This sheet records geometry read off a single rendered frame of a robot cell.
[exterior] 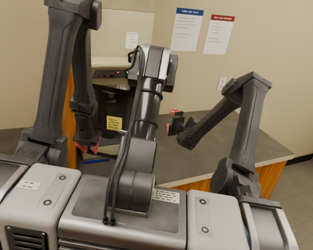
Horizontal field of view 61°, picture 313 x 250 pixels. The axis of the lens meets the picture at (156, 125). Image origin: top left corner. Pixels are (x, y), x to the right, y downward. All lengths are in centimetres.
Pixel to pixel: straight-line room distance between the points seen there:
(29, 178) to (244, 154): 50
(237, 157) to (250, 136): 8
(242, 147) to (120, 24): 78
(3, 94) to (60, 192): 131
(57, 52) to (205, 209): 45
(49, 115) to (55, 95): 5
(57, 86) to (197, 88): 161
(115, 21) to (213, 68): 111
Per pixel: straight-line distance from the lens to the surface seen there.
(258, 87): 87
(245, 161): 72
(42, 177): 52
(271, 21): 239
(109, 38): 124
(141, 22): 128
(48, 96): 66
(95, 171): 143
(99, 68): 115
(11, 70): 169
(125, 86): 139
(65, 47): 64
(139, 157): 42
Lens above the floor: 187
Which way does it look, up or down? 30 degrees down
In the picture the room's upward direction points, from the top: 9 degrees clockwise
